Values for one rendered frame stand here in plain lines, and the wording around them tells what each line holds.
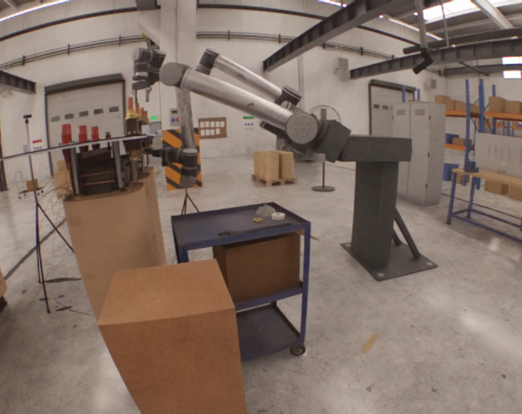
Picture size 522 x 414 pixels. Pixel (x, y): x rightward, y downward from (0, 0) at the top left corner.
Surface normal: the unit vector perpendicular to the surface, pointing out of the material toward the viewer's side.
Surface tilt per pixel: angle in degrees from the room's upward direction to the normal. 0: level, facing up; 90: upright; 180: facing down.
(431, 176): 90
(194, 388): 90
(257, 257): 90
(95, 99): 90
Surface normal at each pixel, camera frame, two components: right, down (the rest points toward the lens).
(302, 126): 0.05, 0.45
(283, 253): 0.39, 0.24
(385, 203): 0.15, 0.26
